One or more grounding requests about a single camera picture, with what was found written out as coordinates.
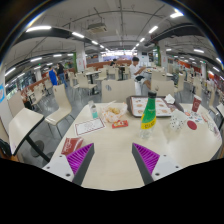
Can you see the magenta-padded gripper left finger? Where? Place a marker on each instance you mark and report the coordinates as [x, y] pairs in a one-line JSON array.
[[78, 160]]

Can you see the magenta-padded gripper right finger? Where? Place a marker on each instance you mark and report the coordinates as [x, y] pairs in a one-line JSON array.
[[148, 159]]

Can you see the green-labelled drink bottle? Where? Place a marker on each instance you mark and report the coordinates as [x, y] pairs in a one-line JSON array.
[[148, 116]]

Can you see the red paper sleeve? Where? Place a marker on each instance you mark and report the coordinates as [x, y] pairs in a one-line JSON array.
[[70, 145]]

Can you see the white red-bordered paper card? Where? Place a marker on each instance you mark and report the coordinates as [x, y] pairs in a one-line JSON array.
[[89, 126]]

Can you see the red ketchup packet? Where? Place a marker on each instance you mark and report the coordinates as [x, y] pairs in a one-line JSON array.
[[120, 124]]

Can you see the white polka-dot mug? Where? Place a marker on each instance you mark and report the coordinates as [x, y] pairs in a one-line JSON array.
[[178, 121]]

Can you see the small teal sanitizer bottle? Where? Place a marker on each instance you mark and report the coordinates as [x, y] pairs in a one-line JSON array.
[[94, 111]]

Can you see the printed paper tray liner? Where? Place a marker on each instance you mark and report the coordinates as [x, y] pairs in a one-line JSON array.
[[160, 106]]

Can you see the flat round red coaster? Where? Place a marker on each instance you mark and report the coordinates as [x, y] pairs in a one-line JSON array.
[[192, 125]]

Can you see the plastic bag of fried food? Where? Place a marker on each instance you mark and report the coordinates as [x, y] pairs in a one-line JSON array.
[[113, 112]]

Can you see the beige chair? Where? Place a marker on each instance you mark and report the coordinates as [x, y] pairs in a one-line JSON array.
[[116, 90], [162, 88], [61, 100]]

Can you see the white crumpled napkin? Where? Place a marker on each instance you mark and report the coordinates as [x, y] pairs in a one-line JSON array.
[[169, 99]]

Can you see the colourful printed leaflet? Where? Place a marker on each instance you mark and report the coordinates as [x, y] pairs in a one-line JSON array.
[[200, 118]]

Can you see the clear plastic packet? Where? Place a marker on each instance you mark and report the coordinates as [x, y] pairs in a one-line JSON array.
[[211, 126]]

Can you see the red paper cup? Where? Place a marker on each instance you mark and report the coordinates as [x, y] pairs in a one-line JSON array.
[[196, 104]]

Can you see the group of beige chairs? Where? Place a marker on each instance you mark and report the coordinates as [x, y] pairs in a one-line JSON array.
[[83, 80]]

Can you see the person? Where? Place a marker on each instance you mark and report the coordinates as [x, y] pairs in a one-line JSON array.
[[60, 70], [113, 62], [53, 77], [135, 70]]

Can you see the ceiling air conditioner unit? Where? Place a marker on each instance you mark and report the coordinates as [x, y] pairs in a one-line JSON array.
[[97, 27]]

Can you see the group of ceiling lights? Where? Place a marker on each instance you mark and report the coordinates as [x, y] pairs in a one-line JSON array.
[[38, 28]]

